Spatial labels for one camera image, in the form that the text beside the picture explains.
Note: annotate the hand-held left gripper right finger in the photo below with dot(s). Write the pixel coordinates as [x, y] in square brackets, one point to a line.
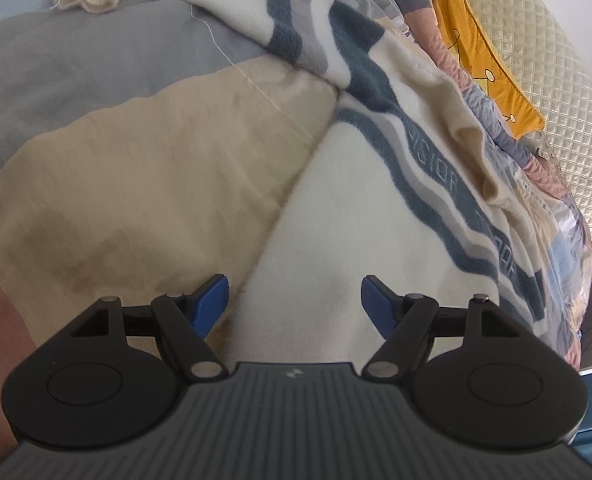
[376, 305]

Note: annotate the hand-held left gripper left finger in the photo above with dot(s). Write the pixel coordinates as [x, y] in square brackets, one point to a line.
[211, 300]

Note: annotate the cream striped fleece blanket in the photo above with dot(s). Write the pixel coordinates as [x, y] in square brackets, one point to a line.
[326, 210]

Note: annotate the patchwork checked quilt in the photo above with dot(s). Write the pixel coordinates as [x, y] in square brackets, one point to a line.
[101, 160]

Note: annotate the yellow crown-print pillow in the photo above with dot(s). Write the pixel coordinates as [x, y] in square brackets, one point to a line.
[476, 60]

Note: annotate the cream quilted headboard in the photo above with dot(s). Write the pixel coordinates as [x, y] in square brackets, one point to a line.
[566, 85]

